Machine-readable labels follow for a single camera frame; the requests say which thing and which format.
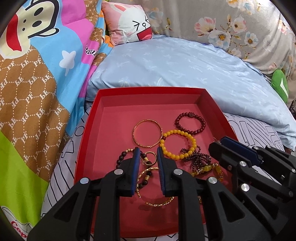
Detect colourful monkey cartoon blanket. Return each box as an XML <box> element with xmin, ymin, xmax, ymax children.
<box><xmin>1</xmin><ymin>1</ymin><xmax>112</xmax><ymax>240</ymax></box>

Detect yellow bead bracelet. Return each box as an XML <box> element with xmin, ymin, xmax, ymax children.
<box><xmin>159</xmin><ymin>129</ymin><xmax>198</xmax><ymax>161</ymax></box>

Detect pink white cartoon pillow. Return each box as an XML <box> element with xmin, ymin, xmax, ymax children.
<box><xmin>101</xmin><ymin>1</ymin><xmax>152</xmax><ymax>46</ymax></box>

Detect thin gold bangle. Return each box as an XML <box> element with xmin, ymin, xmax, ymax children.
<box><xmin>132</xmin><ymin>119</ymin><xmax>164</xmax><ymax>148</ymax></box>

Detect light blue duvet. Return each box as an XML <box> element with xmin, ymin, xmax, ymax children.
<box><xmin>85</xmin><ymin>36</ymin><xmax>295</xmax><ymax>149</ymax></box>

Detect green plush toy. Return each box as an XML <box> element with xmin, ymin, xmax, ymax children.
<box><xmin>271</xmin><ymin>69</ymin><xmax>289</xmax><ymax>103</ymax></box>

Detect grey floral quilt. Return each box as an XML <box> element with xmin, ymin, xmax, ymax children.
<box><xmin>125</xmin><ymin>0</ymin><xmax>295</xmax><ymax>78</ymax></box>

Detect dark red bead bracelet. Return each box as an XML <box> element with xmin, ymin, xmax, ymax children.
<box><xmin>174</xmin><ymin>111</ymin><xmax>206</xmax><ymax>136</ymax></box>

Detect twisted gold bangle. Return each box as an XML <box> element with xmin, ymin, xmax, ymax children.
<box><xmin>135</xmin><ymin>167</ymin><xmax>175</xmax><ymax>207</ymax></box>

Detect dark brown bead bracelet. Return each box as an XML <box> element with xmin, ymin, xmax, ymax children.
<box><xmin>116</xmin><ymin>148</ymin><xmax>154</xmax><ymax>189</ymax></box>

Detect yellow-green stone bracelet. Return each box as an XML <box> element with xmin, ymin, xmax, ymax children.
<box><xmin>191</xmin><ymin>162</ymin><xmax>224</xmax><ymax>182</ymax></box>

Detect garnet multi-strand bracelet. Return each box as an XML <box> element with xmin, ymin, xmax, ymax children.
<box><xmin>180</xmin><ymin>146</ymin><xmax>212</xmax><ymax>173</ymax></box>

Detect gold ring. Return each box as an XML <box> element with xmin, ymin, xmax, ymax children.
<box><xmin>140</xmin><ymin>151</ymin><xmax>159</xmax><ymax>167</ymax></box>

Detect red jewelry tray box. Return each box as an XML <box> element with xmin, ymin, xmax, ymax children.
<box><xmin>75</xmin><ymin>87</ymin><xmax>236</xmax><ymax>238</ymax></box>

